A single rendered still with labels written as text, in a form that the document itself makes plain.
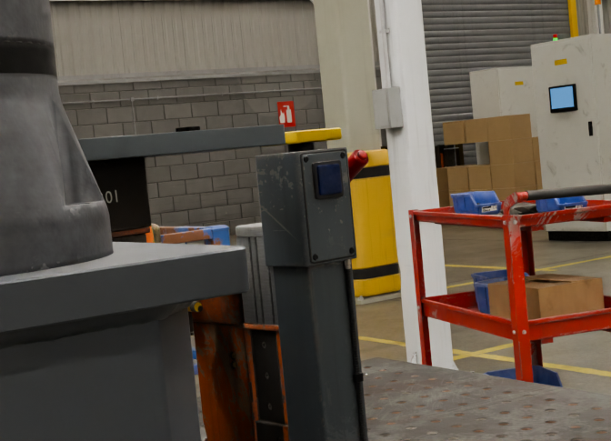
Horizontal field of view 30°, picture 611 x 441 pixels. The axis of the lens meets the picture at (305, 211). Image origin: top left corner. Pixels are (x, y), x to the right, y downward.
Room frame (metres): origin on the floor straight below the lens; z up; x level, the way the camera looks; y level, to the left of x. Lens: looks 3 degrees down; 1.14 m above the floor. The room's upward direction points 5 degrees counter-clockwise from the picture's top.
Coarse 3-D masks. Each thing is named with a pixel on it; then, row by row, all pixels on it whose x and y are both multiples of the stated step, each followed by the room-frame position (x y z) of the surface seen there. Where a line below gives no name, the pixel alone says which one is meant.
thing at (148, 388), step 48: (0, 288) 0.44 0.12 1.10; (48, 288) 0.45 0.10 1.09; (96, 288) 0.46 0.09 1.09; (144, 288) 0.47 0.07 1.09; (192, 288) 0.48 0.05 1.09; (240, 288) 0.50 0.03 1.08; (0, 336) 0.44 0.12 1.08; (48, 336) 0.46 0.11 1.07; (96, 336) 0.47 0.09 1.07; (144, 336) 0.48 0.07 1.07; (0, 384) 0.45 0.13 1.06; (48, 384) 0.46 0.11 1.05; (96, 384) 0.47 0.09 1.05; (144, 384) 0.48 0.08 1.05; (192, 384) 0.52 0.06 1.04; (0, 432) 0.45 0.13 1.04; (48, 432) 0.46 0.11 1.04; (96, 432) 0.47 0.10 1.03; (144, 432) 0.48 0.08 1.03; (192, 432) 0.52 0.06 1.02
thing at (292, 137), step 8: (328, 128) 1.13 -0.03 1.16; (336, 128) 1.13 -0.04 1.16; (288, 136) 1.11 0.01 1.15; (296, 136) 1.10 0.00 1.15; (304, 136) 1.10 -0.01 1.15; (312, 136) 1.11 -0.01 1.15; (320, 136) 1.12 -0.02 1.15; (328, 136) 1.12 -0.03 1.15; (336, 136) 1.13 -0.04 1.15; (288, 144) 1.11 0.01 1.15; (296, 144) 1.13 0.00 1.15; (304, 144) 1.13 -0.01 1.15; (312, 144) 1.13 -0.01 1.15; (288, 152) 1.14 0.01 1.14
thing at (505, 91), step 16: (480, 80) 15.32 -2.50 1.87; (496, 80) 15.08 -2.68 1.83; (512, 80) 15.23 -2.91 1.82; (528, 80) 15.42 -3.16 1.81; (480, 96) 15.34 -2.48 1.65; (496, 96) 15.10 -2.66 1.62; (512, 96) 15.21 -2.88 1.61; (528, 96) 15.40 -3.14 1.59; (480, 112) 15.36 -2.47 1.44; (496, 112) 15.12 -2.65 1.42; (512, 112) 15.20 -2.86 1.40; (528, 112) 15.39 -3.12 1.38; (480, 144) 15.40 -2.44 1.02; (480, 160) 15.42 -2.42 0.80
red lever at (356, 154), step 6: (360, 150) 1.22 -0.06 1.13; (354, 156) 1.21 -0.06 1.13; (360, 156) 1.21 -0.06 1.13; (366, 156) 1.22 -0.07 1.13; (348, 162) 1.22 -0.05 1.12; (354, 162) 1.22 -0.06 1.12; (360, 162) 1.21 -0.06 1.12; (366, 162) 1.22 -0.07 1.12; (348, 168) 1.22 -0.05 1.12; (354, 168) 1.22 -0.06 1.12; (360, 168) 1.22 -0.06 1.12; (354, 174) 1.23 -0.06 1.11
